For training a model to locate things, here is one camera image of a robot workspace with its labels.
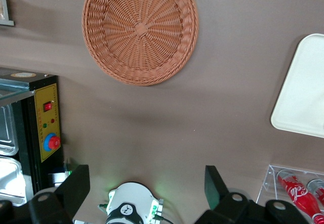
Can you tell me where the beige plastic tray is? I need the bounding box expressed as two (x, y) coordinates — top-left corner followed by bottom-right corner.
(270, 33), (324, 139)

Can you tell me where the metal edged snack tray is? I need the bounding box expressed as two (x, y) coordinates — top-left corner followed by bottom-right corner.
(0, 0), (16, 28)

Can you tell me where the large brown wicker basket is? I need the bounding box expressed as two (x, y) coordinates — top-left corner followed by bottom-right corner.
(81, 0), (199, 87)

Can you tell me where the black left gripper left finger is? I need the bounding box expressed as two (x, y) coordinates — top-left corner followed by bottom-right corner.
(0, 164), (91, 224)

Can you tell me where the grey box with green light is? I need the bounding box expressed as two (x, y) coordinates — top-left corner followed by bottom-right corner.
(47, 167), (74, 187)

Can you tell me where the steel warmer pan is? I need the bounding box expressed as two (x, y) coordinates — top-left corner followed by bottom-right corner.
(0, 155), (26, 207)
(0, 102), (20, 156)

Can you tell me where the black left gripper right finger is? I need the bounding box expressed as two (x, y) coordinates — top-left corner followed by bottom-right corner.
(194, 165), (312, 224)

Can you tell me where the black food warmer cabinet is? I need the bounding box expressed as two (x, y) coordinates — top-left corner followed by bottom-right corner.
(0, 67), (64, 207)

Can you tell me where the clear acrylic bottle rack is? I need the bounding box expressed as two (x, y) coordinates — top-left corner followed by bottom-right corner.
(255, 164), (324, 224)

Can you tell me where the red cola bottle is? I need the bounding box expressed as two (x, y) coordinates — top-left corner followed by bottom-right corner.
(307, 178), (324, 205)
(276, 174), (324, 224)

